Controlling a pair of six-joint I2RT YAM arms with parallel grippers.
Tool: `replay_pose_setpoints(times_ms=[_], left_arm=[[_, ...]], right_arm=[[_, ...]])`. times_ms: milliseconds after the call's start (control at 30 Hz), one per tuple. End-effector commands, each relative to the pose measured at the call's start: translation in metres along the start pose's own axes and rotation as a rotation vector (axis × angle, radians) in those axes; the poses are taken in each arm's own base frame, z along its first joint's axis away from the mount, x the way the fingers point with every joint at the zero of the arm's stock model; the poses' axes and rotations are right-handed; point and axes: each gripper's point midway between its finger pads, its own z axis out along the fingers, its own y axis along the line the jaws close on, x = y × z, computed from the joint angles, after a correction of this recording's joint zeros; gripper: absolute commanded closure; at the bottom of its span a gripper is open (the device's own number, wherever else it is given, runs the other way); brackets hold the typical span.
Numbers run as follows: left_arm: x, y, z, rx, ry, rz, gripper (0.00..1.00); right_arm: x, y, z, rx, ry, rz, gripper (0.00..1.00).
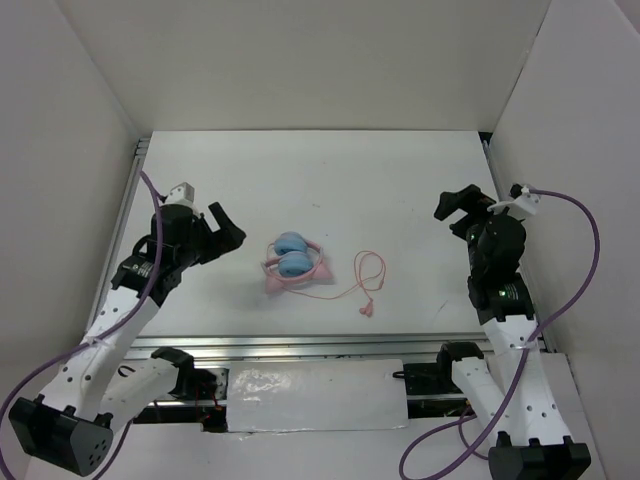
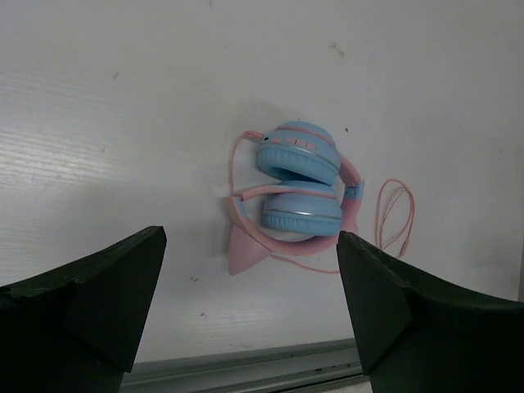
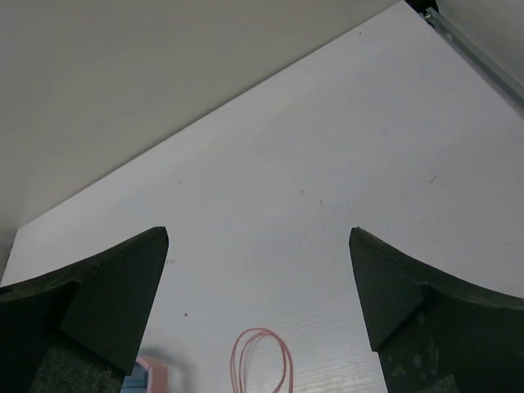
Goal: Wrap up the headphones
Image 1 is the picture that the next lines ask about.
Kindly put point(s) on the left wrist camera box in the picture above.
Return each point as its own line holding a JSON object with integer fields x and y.
{"x": 181, "y": 194}

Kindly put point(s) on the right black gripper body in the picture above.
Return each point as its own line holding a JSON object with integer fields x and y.
{"x": 475, "y": 255}

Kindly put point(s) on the white foil-edged board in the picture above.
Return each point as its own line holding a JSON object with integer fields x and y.
{"x": 336, "y": 395}

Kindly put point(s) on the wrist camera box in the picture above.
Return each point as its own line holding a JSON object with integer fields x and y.
{"x": 523, "y": 202}
{"x": 181, "y": 194}

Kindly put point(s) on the aluminium front rail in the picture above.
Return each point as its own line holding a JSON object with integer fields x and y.
{"x": 303, "y": 347}

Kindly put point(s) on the blue pink cat-ear headphones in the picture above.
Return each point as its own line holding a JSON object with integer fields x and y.
{"x": 293, "y": 260}

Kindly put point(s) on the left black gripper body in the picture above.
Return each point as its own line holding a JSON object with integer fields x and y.
{"x": 188, "y": 252}

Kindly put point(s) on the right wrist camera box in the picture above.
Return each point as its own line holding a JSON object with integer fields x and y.
{"x": 523, "y": 202}

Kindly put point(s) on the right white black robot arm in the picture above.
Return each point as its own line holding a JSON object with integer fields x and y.
{"x": 520, "y": 419}

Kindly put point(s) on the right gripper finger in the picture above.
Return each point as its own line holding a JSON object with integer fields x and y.
{"x": 463, "y": 225}
{"x": 466, "y": 200}

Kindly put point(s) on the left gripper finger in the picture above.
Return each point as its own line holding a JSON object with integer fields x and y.
{"x": 219, "y": 215}
{"x": 227, "y": 238}

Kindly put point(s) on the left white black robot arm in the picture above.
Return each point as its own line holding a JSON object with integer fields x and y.
{"x": 72, "y": 422}

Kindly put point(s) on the left aluminium side rail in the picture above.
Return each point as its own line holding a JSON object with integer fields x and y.
{"x": 139, "y": 155}

